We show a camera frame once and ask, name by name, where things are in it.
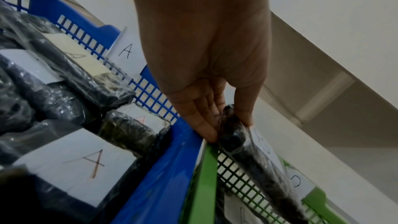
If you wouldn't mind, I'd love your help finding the person's left hand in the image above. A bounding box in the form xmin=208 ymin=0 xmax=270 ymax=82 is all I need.
xmin=128 ymin=0 xmax=273 ymax=143

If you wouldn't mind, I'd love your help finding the blue plastic mesh basket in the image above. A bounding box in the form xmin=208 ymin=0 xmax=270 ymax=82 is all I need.
xmin=0 ymin=0 xmax=206 ymax=224

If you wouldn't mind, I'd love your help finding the black item packet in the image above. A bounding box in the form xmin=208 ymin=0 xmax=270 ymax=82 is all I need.
xmin=216 ymin=104 xmax=310 ymax=224

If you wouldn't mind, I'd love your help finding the green plastic mesh basket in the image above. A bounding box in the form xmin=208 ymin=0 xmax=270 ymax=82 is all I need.
xmin=180 ymin=141 xmax=346 ymax=224

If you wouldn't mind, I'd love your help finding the white shelf unit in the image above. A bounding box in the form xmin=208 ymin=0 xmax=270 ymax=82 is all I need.
xmin=40 ymin=0 xmax=398 ymax=125

